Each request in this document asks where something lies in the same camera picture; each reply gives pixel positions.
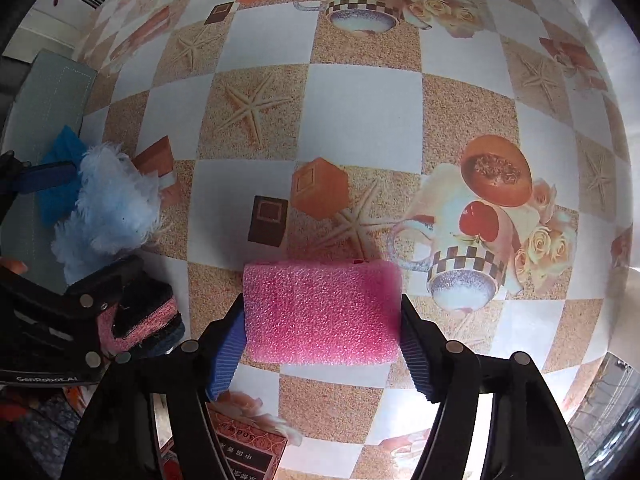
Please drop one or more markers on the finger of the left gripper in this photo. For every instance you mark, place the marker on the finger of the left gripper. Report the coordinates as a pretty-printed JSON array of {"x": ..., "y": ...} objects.
[{"x": 22, "y": 178}]

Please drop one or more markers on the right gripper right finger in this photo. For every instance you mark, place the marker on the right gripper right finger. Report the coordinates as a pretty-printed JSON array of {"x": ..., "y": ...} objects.
[{"x": 436, "y": 370}]

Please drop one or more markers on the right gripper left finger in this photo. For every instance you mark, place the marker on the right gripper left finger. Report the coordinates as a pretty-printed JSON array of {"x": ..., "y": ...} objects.
[{"x": 220, "y": 349}]

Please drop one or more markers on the blue cloth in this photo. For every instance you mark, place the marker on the blue cloth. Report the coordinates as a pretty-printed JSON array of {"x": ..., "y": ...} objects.
[{"x": 58, "y": 200}]

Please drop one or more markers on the pink and black sock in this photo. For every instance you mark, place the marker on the pink and black sock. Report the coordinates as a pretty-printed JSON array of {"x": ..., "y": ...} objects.
[{"x": 144, "y": 322}]

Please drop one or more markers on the light blue fluffy sock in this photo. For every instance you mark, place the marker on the light blue fluffy sock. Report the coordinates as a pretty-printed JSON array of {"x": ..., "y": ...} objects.
[{"x": 116, "y": 212}]

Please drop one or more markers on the person's left hand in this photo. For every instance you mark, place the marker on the person's left hand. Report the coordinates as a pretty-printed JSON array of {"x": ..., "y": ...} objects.
[{"x": 15, "y": 266}]

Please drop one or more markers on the red patterned carton box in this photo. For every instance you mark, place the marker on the red patterned carton box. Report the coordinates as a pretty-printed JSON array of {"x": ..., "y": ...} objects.
[{"x": 251, "y": 453}]

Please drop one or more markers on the checkered printed tablecloth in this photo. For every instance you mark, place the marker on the checkered printed tablecloth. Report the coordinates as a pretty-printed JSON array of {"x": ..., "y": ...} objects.
[{"x": 340, "y": 129}]

